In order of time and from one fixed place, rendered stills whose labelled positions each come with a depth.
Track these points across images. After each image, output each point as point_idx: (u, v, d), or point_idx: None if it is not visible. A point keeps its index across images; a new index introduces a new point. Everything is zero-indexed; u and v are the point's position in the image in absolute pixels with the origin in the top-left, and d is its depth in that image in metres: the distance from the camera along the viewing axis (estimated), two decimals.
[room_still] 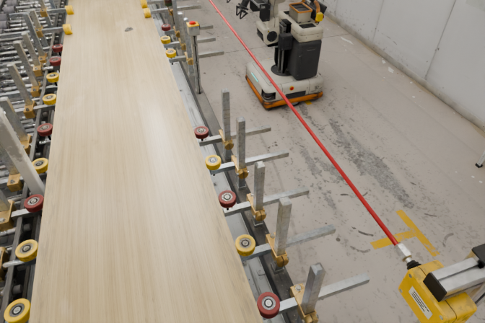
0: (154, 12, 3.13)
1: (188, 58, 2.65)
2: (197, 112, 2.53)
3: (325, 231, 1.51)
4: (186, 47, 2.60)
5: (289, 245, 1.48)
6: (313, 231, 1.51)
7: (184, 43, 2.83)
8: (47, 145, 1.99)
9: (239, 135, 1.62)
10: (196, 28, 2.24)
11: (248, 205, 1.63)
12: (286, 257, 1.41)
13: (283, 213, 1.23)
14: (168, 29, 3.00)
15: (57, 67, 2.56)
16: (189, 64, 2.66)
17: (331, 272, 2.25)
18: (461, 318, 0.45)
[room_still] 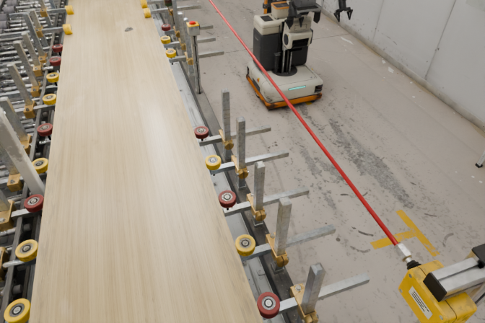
0: (154, 12, 3.13)
1: (188, 58, 2.65)
2: (197, 112, 2.53)
3: (325, 231, 1.51)
4: (186, 47, 2.60)
5: (289, 245, 1.48)
6: (313, 231, 1.51)
7: (184, 43, 2.83)
8: (47, 145, 1.99)
9: (239, 135, 1.62)
10: (196, 28, 2.24)
11: (248, 205, 1.63)
12: (286, 257, 1.41)
13: (283, 213, 1.23)
14: (168, 29, 3.00)
15: (57, 67, 2.56)
16: (189, 64, 2.66)
17: (331, 272, 2.25)
18: (461, 318, 0.45)
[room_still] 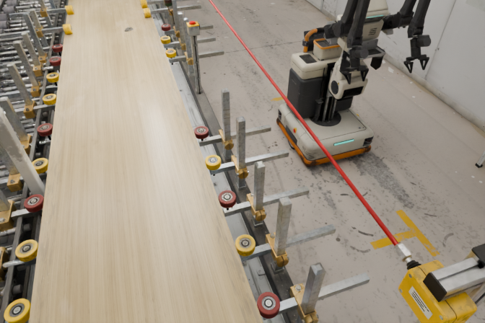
0: (154, 12, 3.13)
1: (188, 58, 2.65)
2: (197, 112, 2.53)
3: (325, 231, 1.51)
4: (186, 47, 2.60)
5: (289, 245, 1.48)
6: (313, 231, 1.51)
7: (184, 43, 2.83)
8: (47, 145, 1.99)
9: (239, 135, 1.62)
10: (196, 28, 2.24)
11: (248, 205, 1.63)
12: (286, 257, 1.41)
13: (283, 213, 1.23)
14: (168, 29, 3.00)
15: (57, 67, 2.56)
16: (189, 64, 2.66)
17: (331, 272, 2.25)
18: (461, 318, 0.45)
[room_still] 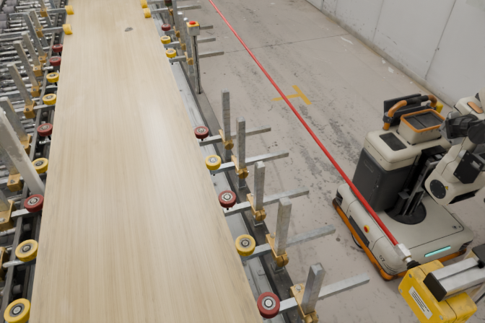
0: (154, 12, 3.13)
1: (188, 58, 2.65)
2: (197, 112, 2.53)
3: (325, 231, 1.51)
4: (186, 47, 2.60)
5: (289, 245, 1.48)
6: (313, 231, 1.51)
7: (184, 43, 2.83)
8: (47, 145, 1.99)
9: (239, 135, 1.62)
10: (196, 28, 2.24)
11: (248, 205, 1.63)
12: (286, 257, 1.41)
13: (283, 213, 1.23)
14: (168, 29, 3.00)
15: (57, 67, 2.56)
16: (189, 64, 2.66)
17: (331, 272, 2.25)
18: (461, 318, 0.45)
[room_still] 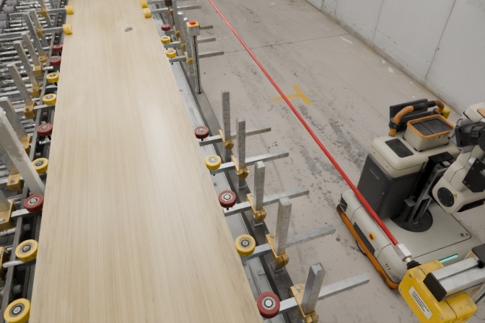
0: (154, 12, 3.13)
1: (188, 58, 2.65)
2: (197, 112, 2.53)
3: (325, 231, 1.51)
4: (186, 47, 2.60)
5: (289, 245, 1.48)
6: (313, 231, 1.51)
7: (184, 43, 2.83)
8: (47, 145, 1.99)
9: (239, 135, 1.62)
10: (196, 28, 2.24)
11: (248, 205, 1.63)
12: (286, 257, 1.41)
13: (283, 213, 1.23)
14: (168, 29, 3.00)
15: (57, 67, 2.56)
16: (189, 64, 2.66)
17: (331, 272, 2.25)
18: (461, 318, 0.45)
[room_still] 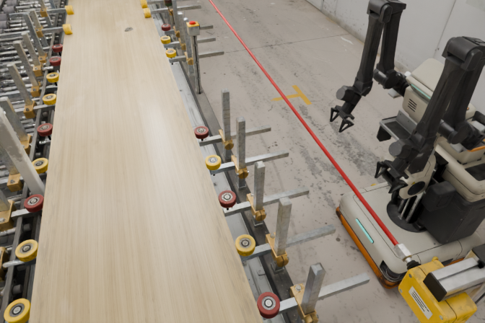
0: (154, 12, 3.13)
1: (188, 58, 2.65)
2: (197, 112, 2.53)
3: (325, 231, 1.51)
4: (186, 47, 2.60)
5: (289, 245, 1.48)
6: (313, 231, 1.51)
7: (184, 43, 2.83)
8: (47, 145, 1.99)
9: (239, 135, 1.62)
10: (196, 28, 2.24)
11: (248, 205, 1.63)
12: (286, 257, 1.41)
13: (283, 213, 1.23)
14: (168, 29, 3.00)
15: (57, 67, 2.56)
16: (189, 64, 2.66)
17: (331, 272, 2.25)
18: (461, 318, 0.45)
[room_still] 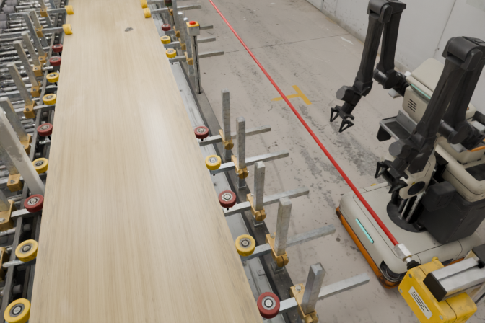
0: (154, 12, 3.13)
1: (188, 58, 2.65)
2: (197, 112, 2.53)
3: (325, 231, 1.51)
4: (186, 47, 2.60)
5: (289, 245, 1.48)
6: (313, 231, 1.51)
7: (184, 43, 2.83)
8: (47, 145, 1.99)
9: (239, 135, 1.62)
10: (196, 28, 2.24)
11: (248, 205, 1.63)
12: (286, 257, 1.41)
13: (283, 213, 1.23)
14: (168, 29, 3.00)
15: (57, 67, 2.56)
16: (189, 64, 2.66)
17: (331, 272, 2.25)
18: (461, 318, 0.45)
